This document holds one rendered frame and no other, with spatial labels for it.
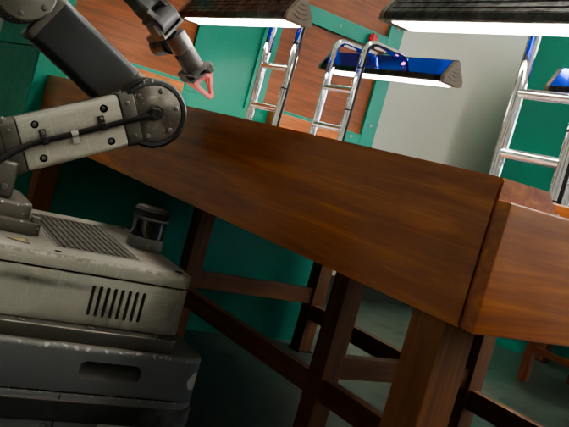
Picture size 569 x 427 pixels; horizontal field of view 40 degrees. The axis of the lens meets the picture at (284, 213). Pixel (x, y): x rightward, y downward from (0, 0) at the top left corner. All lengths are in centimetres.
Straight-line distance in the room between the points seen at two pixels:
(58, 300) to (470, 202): 68
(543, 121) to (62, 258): 372
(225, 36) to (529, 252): 195
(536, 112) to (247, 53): 233
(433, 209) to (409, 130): 369
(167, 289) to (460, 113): 380
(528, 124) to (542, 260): 376
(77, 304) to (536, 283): 72
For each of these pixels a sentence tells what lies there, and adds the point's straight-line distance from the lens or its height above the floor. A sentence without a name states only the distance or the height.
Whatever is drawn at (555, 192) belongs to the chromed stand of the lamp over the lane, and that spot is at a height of 79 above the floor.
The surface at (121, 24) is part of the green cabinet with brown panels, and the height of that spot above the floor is 98.
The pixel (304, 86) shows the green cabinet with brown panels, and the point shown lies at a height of 98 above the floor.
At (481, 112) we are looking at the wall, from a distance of 515.
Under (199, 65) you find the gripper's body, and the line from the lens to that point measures 213.
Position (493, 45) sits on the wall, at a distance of 516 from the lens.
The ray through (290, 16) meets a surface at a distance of 196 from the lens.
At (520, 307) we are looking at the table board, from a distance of 99.
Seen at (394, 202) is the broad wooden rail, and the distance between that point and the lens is 106.
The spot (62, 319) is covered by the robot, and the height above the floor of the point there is 37.
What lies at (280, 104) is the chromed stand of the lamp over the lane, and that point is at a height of 85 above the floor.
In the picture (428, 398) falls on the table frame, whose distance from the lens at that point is 101.
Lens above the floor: 72
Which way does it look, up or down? 4 degrees down
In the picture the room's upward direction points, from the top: 15 degrees clockwise
